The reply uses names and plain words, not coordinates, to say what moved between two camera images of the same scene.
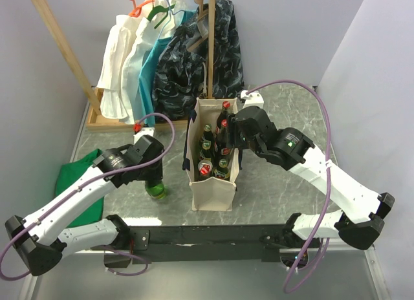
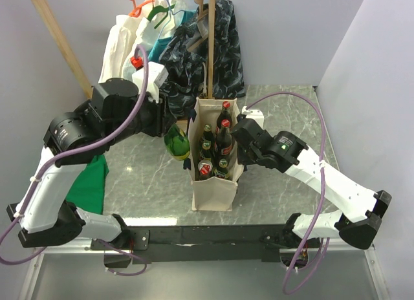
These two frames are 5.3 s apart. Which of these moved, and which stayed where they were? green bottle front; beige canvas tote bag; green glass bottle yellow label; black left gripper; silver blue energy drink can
Moved: green bottle front; black left gripper
Stayed: silver blue energy drink can; beige canvas tote bag; green glass bottle yellow label
